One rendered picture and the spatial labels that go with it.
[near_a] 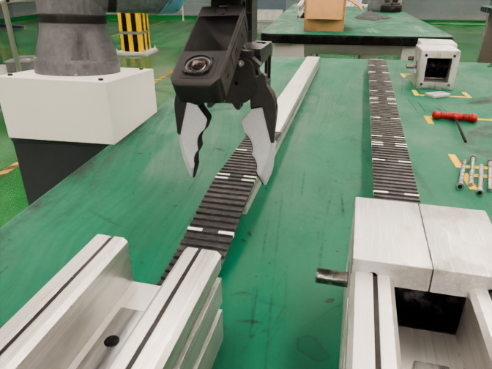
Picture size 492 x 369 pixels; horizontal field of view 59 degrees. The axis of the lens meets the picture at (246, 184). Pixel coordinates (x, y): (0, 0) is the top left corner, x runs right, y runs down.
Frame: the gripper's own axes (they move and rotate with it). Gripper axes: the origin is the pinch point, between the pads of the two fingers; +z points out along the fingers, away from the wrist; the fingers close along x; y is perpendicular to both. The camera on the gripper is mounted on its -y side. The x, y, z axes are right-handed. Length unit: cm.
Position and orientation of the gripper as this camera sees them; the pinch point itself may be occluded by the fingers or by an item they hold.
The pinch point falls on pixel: (226, 175)
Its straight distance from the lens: 49.5
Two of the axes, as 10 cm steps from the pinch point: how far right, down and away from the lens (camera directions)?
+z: 0.0, 9.0, 4.4
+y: 2.4, -4.2, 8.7
